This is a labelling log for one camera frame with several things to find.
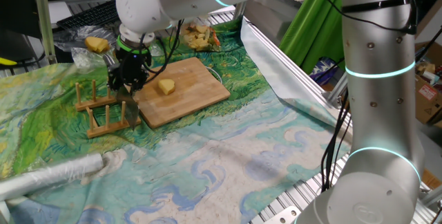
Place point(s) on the aluminium corner plate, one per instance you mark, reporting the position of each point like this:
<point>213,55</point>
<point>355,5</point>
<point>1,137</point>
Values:
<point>283,215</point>

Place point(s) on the yellow object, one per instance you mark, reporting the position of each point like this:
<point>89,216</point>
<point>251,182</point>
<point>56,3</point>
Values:
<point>7,61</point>

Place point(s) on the clear plastic wrap roll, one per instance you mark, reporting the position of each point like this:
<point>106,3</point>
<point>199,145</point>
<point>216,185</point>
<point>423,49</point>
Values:
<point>52,175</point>

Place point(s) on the yellow potato half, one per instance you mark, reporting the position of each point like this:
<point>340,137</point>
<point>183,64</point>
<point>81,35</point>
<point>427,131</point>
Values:
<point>166,86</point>

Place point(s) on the steel cleaver knife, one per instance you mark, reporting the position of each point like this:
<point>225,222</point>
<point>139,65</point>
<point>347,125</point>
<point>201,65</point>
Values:
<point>129,108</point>

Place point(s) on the grey green rag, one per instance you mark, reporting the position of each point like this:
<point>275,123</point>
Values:
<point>111,30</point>

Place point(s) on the wooden cutting board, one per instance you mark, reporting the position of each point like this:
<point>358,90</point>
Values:
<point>193,92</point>

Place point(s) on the black monitor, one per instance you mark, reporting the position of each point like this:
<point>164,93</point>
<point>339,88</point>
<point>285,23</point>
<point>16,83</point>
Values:
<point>17,6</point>

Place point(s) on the white paper sheet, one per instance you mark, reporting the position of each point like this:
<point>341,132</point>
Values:
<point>58,11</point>

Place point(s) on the green curtain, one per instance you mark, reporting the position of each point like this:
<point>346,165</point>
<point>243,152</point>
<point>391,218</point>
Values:
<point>317,27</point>

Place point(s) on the aluminium frame post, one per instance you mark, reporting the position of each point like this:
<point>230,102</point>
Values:
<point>43,20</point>
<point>336,91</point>

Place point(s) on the peeled cut yellow potato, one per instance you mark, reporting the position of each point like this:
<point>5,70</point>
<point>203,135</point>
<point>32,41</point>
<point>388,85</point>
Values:
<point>96,44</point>

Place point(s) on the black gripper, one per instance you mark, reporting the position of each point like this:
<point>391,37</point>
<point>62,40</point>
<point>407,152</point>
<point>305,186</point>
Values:
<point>133,63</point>

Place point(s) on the blue patterned bag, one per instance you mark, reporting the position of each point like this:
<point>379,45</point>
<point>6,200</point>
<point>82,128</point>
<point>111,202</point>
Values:
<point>323,70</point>

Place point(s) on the grey metal box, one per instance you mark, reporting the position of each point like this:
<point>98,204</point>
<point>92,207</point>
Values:
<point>273,13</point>

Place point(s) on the black keyboard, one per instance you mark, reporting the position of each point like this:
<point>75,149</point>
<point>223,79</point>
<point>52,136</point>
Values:
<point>89,16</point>

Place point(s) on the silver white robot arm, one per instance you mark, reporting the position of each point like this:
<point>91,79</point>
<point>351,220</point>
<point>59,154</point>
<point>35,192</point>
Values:
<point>380,113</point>

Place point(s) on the painted landscape tablecloth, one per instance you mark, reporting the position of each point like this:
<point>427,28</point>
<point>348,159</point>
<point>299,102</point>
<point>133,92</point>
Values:
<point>207,168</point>

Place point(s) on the cardboard box red label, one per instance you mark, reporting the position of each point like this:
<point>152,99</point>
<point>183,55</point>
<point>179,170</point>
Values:
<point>430,103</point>

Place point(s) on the wooden peg rack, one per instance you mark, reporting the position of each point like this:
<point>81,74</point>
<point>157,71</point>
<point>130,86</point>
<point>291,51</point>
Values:
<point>103,130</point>

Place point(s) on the bag of chopped potato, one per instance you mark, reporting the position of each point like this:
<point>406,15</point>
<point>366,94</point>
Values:
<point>200,39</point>

